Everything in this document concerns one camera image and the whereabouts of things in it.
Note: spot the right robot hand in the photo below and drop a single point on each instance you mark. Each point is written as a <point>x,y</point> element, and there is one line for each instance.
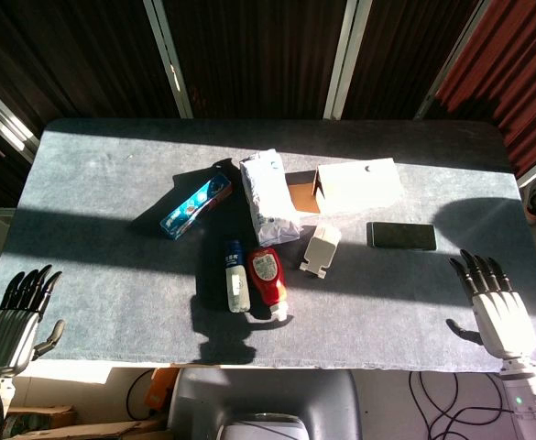
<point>501,321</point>

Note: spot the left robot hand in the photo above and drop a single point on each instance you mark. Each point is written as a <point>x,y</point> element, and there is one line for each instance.
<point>8,330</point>

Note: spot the black smartphone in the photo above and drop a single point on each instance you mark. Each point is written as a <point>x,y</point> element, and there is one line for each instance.
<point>402,235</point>

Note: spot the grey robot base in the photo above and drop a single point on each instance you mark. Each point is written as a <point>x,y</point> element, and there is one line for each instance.
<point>263,408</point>

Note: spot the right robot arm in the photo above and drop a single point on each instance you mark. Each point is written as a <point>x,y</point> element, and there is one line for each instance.
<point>528,399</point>

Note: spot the small white stand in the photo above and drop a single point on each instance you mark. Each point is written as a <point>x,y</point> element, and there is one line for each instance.
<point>321,249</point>

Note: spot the brown cardboard box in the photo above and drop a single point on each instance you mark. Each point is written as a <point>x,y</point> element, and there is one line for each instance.
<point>47,424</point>

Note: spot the orange device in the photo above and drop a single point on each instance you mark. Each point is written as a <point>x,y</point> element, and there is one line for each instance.
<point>161,389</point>

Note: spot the grey table cloth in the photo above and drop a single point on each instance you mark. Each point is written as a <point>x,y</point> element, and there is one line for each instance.
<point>203,298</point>

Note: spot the white cardboard box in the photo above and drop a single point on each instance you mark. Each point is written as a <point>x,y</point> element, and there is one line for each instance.
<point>354,185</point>

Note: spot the blue cookie box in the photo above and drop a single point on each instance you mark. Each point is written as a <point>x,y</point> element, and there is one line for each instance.
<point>196,204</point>

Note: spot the white bottle with blue cap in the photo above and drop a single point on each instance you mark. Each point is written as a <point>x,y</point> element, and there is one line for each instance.
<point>236,275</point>

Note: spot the red ketchup bottle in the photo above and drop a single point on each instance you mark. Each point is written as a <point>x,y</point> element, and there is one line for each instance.
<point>267,279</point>

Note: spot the red curtain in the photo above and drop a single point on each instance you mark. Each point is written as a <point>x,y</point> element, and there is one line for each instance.
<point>510,69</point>

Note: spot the white tissue pack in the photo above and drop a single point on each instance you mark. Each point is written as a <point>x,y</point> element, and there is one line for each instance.
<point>267,197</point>

